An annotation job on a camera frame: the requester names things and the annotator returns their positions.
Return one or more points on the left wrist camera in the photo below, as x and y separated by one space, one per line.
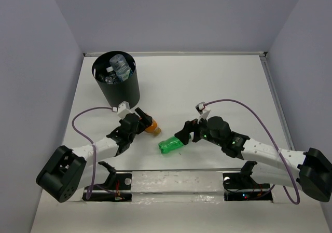
122 110

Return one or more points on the green plastic bottle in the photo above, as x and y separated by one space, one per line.
169 145

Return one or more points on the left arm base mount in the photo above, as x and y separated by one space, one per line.
115 188

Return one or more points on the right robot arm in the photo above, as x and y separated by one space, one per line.
310 171

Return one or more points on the clear unlabelled plastic bottle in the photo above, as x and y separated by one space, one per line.
111 76

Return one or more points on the orange juice bottle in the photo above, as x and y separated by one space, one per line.
153 128

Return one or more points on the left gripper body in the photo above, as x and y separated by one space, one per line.
141 125

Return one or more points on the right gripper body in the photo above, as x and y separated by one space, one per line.
200 131

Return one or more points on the black cylindrical bin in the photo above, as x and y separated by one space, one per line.
127 90

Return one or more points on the clear bottle black label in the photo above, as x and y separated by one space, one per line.
103 77

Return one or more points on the clear bottle white-green label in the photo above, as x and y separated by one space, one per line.
121 67

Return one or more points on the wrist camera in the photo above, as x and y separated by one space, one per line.
122 110
203 110

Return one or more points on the white foam strip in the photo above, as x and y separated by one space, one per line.
177 186

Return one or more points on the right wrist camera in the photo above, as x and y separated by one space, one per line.
203 110

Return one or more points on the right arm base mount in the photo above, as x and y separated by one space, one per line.
240 186

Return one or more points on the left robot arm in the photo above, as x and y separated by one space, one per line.
61 175

